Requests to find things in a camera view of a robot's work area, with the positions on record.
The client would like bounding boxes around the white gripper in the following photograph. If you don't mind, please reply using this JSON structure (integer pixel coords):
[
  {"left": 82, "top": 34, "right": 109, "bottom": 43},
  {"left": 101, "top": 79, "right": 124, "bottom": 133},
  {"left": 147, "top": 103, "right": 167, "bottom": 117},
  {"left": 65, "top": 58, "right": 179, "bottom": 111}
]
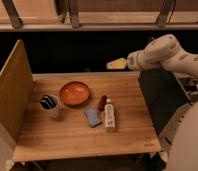
[{"left": 106, "top": 49, "right": 148, "bottom": 71}]

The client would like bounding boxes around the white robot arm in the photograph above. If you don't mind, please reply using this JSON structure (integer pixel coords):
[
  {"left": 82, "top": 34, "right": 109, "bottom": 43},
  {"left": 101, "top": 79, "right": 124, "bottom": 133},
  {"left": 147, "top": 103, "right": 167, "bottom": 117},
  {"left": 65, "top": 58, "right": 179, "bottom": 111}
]
[{"left": 106, "top": 34, "right": 198, "bottom": 171}]

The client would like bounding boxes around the dark red object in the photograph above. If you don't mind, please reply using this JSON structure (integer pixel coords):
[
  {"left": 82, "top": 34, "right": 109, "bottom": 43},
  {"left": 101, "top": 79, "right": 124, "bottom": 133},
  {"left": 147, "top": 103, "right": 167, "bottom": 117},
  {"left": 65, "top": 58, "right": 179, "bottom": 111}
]
[{"left": 98, "top": 95, "right": 107, "bottom": 111}]

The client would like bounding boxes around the white tube bottle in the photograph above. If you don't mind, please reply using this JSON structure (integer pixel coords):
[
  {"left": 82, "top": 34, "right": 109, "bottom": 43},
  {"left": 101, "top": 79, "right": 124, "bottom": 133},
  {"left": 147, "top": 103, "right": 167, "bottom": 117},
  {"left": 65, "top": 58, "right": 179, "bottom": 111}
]
[{"left": 104, "top": 99, "right": 116, "bottom": 132}]

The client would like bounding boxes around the black panel right of table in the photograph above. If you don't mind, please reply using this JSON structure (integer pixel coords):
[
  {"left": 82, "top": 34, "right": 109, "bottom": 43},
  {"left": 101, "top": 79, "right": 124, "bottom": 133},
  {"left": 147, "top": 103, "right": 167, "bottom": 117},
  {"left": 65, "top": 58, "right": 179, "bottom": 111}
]
[{"left": 138, "top": 69, "right": 190, "bottom": 134}]

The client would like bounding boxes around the orange bowl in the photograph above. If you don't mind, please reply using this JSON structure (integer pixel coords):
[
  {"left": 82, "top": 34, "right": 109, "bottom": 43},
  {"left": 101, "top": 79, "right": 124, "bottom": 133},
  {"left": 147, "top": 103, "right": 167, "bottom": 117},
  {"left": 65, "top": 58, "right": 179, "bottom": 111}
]
[{"left": 59, "top": 81, "right": 90, "bottom": 106}]

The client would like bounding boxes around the blue sponge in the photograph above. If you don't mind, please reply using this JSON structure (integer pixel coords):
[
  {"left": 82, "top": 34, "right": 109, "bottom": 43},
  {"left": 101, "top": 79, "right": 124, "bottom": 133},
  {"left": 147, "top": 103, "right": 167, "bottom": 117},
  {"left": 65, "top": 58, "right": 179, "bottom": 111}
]
[{"left": 84, "top": 108, "right": 102, "bottom": 127}]

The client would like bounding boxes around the white cup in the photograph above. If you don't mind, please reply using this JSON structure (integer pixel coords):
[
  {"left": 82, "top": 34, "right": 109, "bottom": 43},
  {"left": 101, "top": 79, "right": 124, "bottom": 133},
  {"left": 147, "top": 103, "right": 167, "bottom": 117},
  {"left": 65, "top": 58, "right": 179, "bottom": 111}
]
[{"left": 40, "top": 95, "right": 60, "bottom": 118}]

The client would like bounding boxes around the wooden side panel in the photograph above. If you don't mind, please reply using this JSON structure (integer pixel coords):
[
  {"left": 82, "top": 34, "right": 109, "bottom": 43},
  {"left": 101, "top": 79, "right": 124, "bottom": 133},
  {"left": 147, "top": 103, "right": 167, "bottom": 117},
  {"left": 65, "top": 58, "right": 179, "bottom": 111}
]
[{"left": 0, "top": 40, "right": 34, "bottom": 142}]

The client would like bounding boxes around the wooden shelf rail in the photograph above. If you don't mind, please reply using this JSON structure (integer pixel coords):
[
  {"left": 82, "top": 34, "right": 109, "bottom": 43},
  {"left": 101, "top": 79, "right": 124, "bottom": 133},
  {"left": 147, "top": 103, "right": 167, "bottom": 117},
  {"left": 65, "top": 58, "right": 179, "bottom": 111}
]
[{"left": 0, "top": 0, "right": 198, "bottom": 32}]

